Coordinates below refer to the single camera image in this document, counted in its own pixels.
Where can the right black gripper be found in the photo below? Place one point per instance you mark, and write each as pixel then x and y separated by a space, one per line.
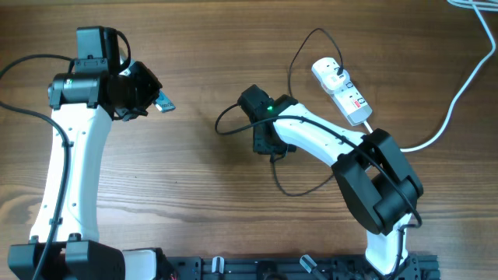
pixel 260 145

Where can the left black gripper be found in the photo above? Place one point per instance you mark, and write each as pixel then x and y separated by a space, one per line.
pixel 152 85

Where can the Galaxy smartphone teal screen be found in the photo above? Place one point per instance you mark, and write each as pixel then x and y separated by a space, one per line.
pixel 163 104

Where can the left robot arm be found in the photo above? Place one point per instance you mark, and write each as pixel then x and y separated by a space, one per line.
pixel 99 87

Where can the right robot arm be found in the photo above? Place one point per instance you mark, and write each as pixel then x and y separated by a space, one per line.
pixel 379 186

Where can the white USB charger plug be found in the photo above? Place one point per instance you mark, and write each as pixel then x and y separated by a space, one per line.
pixel 331 81

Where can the white power strip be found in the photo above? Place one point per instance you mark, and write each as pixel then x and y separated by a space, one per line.
pixel 348 99

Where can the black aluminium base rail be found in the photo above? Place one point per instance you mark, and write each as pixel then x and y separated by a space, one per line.
pixel 348 267

